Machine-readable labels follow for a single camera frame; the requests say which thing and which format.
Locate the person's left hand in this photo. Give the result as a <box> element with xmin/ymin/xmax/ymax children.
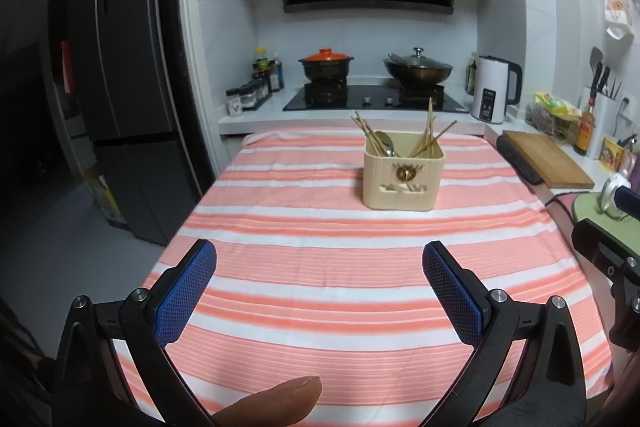
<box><xmin>210</xmin><ymin>375</ymin><xmax>323</xmax><ymax>427</ymax></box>

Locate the black clay pot red lid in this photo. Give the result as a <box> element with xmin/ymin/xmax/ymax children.
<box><xmin>298</xmin><ymin>48</ymin><xmax>355</xmax><ymax>82</ymax></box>

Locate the yellow plastic bag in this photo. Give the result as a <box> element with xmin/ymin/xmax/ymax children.
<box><xmin>526</xmin><ymin>93</ymin><xmax>583</xmax><ymax>142</ymax></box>

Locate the beige utensil holder box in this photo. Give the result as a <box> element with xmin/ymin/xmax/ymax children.
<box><xmin>362</xmin><ymin>131</ymin><xmax>446</xmax><ymax>211</ymax></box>

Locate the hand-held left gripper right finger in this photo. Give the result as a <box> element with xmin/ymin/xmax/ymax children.
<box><xmin>421</xmin><ymin>240</ymin><xmax>587</xmax><ymax>427</ymax></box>

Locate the yellow printed mug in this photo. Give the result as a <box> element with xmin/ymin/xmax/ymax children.
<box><xmin>600</xmin><ymin>136</ymin><xmax>626</xmax><ymax>170</ymax></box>

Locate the wooden cutting board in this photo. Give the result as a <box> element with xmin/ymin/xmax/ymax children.
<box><xmin>501</xmin><ymin>130</ymin><xmax>596</xmax><ymax>190</ymax></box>

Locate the yellow cardboard box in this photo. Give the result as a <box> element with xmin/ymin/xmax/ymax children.
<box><xmin>82</xmin><ymin>162</ymin><xmax>127</xmax><ymax>230</ymax></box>

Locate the black spatula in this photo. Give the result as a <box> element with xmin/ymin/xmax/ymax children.
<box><xmin>590</xmin><ymin>47</ymin><xmax>604</xmax><ymax>90</ymax></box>

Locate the white electric kettle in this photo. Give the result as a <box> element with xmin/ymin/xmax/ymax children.
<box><xmin>470</xmin><ymin>55</ymin><xmax>523</xmax><ymax>124</ymax></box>

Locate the pink white striped tablecloth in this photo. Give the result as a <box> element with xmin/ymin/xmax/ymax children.
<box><xmin>112</xmin><ymin>129</ymin><xmax>613</xmax><ymax>427</ymax></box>

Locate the metal spoon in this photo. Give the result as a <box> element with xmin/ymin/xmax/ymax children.
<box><xmin>374</xmin><ymin>131</ymin><xmax>396</xmax><ymax>156</ymax></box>

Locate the black cable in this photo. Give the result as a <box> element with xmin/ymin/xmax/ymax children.
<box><xmin>545</xmin><ymin>192</ymin><xmax>576</xmax><ymax>228</ymax></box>

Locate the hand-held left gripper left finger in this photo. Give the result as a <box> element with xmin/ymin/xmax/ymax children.
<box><xmin>51</xmin><ymin>238</ymin><xmax>217</xmax><ymax>427</ymax></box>

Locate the glass wok lid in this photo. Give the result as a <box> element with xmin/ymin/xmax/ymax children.
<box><xmin>387</xmin><ymin>47</ymin><xmax>451</xmax><ymax>72</ymax></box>

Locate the red hanging cloth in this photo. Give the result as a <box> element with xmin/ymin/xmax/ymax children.
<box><xmin>60</xmin><ymin>39</ymin><xmax>76</xmax><ymax>105</ymax></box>

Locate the black gas stove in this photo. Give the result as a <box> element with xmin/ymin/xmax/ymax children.
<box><xmin>282</xmin><ymin>79</ymin><xmax>466</xmax><ymax>114</ymax></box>

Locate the dark sauce bottle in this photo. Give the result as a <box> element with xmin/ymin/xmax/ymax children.
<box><xmin>269</xmin><ymin>52</ymin><xmax>285</xmax><ymax>92</ymax></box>

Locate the hanging printed bag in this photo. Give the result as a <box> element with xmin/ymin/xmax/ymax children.
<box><xmin>601</xmin><ymin>0</ymin><xmax>633</xmax><ymax>42</ymax></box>

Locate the dark grey refrigerator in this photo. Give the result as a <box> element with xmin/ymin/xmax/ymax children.
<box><xmin>67</xmin><ymin>0</ymin><xmax>216</xmax><ymax>248</ymax></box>

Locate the yellow cap bottle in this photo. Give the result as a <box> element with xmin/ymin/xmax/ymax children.
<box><xmin>252</xmin><ymin>47</ymin><xmax>268</xmax><ymax>82</ymax></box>

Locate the green cutting board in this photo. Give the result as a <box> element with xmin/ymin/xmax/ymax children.
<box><xmin>571</xmin><ymin>192</ymin><xmax>640</xmax><ymax>253</ymax></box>

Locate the black wok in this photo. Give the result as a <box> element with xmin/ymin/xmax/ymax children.
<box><xmin>383</xmin><ymin>52</ymin><xmax>454</xmax><ymax>88</ymax></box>

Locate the orange label sauce bottle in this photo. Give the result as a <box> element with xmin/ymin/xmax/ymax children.
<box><xmin>573</xmin><ymin>92</ymin><xmax>598</xmax><ymax>156</ymax></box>

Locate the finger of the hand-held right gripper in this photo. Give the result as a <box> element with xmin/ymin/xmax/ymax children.
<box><xmin>615</xmin><ymin>188</ymin><xmax>640</xmax><ymax>214</ymax></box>
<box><xmin>571</xmin><ymin>217</ymin><xmax>640</xmax><ymax>350</ymax></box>

